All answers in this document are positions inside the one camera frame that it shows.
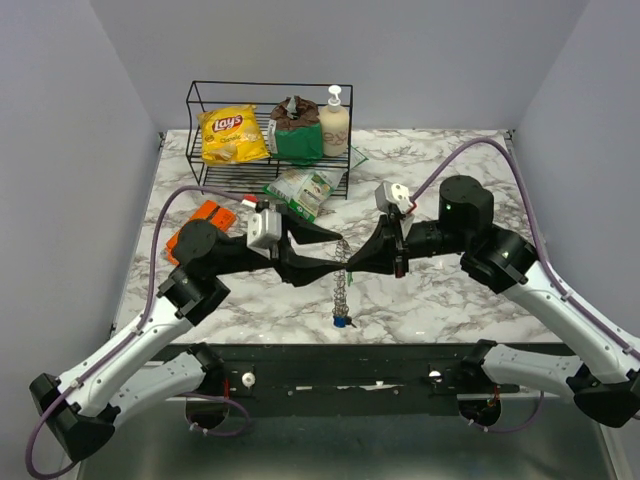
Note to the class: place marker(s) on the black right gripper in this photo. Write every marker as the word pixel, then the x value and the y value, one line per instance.
pixel 379 254

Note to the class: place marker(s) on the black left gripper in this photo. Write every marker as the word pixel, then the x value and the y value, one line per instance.
pixel 296 269

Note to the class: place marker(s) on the metal disc keyring organizer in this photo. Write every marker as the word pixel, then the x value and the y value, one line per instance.
pixel 341 254

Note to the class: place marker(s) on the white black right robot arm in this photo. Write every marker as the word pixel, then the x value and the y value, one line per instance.
pixel 601 375

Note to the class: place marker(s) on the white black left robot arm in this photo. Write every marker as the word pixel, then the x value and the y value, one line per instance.
pixel 84 406

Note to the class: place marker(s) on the green white snack pouch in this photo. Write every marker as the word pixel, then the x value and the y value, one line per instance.
pixel 304 190

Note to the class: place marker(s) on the blue key tag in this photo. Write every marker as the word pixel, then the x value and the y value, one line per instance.
pixel 343 321

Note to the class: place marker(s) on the orange razor box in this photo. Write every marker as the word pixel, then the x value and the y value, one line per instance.
pixel 209 211

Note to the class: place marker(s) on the green white card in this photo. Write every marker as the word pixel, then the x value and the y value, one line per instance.
pixel 357 157

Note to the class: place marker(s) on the green brown coffee bag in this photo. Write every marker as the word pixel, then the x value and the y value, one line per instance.
pixel 294 132

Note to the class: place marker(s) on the yellow Lays chips bag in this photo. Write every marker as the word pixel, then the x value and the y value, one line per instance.
pixel 231 135

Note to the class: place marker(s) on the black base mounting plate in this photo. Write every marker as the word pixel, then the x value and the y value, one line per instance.
pixel 412 400

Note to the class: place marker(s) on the cream soap pump bottle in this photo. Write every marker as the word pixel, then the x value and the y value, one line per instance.
pixel 334 120

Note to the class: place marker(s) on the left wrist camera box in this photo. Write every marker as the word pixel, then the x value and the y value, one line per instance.
pixel 264 226

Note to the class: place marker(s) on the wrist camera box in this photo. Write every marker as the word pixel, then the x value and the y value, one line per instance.
pixel 389 194
pixel 264 226

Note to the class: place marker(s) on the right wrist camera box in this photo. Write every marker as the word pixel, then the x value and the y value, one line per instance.
pixel 389 194

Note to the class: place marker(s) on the black wire shelf rack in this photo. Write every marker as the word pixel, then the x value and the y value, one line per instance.
pixel 251 177

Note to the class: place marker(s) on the aluminium frame rail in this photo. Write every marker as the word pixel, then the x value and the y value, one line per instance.
pixel 500 395

